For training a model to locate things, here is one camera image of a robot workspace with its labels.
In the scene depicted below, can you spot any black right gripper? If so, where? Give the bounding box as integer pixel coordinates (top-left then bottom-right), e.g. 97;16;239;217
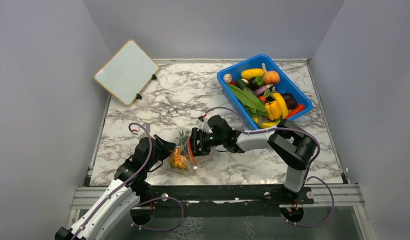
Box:
182;127;225;157

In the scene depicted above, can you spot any orange fake pineapple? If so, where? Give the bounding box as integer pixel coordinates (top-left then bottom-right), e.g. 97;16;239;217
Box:
168;127;192;172

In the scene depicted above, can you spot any clear zip top bag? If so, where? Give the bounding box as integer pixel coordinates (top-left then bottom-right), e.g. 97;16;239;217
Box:
168;127;221;173

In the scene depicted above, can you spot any green fake leafy vegetable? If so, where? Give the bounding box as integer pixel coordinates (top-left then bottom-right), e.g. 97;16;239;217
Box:
228;84;269;117

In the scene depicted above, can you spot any beige fake garlic bulb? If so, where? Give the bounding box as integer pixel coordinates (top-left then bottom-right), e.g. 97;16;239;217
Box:
222;73;232;84

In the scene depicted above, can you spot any yellow fake squash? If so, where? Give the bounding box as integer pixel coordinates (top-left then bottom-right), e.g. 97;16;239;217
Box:
241;68;265;80

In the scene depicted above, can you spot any yellow fake banana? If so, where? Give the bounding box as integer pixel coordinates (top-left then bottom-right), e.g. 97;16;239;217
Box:
271;92;289;119

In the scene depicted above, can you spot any red fake pepper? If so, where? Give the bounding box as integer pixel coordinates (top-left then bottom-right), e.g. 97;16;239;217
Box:
286;104;305;121

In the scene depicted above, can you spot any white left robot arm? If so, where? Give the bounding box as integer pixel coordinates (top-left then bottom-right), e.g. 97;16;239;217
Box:
55;135;176;240

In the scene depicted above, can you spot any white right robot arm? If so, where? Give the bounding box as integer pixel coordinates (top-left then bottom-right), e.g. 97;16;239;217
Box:
187;115;321;204

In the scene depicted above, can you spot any purple fake onion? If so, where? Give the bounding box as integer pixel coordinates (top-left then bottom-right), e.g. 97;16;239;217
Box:
254;84;274;97

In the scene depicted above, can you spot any yellow fake bell pepper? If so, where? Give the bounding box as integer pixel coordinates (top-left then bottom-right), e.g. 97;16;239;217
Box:
264;100;282;121

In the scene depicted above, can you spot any purple fake mangosteen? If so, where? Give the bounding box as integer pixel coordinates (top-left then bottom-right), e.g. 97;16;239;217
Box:
248;76;264;91

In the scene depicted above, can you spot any fake peach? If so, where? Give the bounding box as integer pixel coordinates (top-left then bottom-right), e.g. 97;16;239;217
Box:
262;70;280;85

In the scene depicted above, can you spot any dark fake plum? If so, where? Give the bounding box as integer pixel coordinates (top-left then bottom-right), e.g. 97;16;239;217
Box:
282;92;294;101

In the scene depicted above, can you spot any yellow banana in bin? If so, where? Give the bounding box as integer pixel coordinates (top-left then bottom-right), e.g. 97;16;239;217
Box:
259;122;278;129

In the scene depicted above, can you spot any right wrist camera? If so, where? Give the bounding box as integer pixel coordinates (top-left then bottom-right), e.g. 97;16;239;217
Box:
198;114;212;133

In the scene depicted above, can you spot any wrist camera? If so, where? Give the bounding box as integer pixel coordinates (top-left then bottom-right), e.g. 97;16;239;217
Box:
198;114;212;133
137;122;151;138

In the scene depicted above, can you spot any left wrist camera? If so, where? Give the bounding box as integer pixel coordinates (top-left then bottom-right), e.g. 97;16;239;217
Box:
137;122;151;138

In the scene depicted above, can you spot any white board wooden frame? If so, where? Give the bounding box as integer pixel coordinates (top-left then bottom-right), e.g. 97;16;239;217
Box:
93;39;159;106

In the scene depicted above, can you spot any black mounting rail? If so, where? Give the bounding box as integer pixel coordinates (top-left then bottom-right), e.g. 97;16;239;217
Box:
130;184;314;218

